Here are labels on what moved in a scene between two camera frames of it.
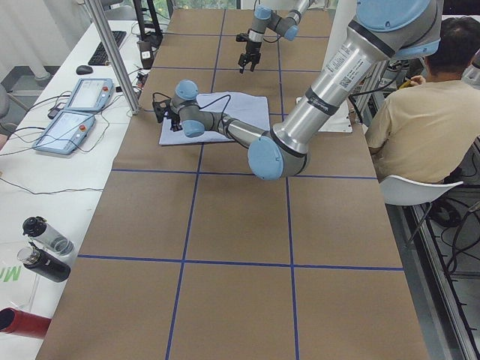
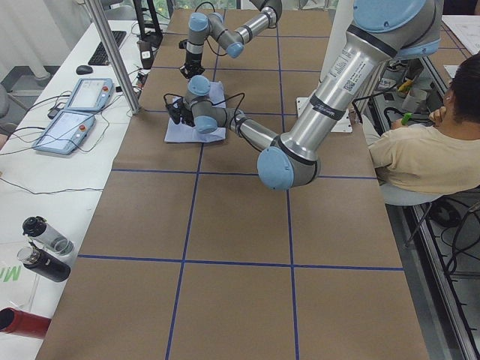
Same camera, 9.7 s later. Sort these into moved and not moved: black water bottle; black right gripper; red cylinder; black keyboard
Moved: black right gripper
Not moved: red cylinder; black water bottle; black keyboard
